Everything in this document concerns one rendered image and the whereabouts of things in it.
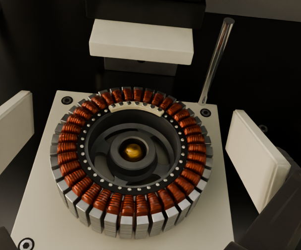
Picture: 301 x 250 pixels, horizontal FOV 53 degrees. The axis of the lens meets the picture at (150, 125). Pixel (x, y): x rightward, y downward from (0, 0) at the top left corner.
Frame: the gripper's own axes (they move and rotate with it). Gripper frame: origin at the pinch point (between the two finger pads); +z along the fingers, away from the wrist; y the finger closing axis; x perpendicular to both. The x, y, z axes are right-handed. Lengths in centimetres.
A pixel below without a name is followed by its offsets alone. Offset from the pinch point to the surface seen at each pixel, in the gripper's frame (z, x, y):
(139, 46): 0.2, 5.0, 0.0
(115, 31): 1.2, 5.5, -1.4
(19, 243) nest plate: -2.2, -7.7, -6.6
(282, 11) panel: 24.8, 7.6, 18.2
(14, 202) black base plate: 1.1, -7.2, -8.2
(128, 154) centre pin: 1.5, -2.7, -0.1
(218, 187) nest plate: 2.1, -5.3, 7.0
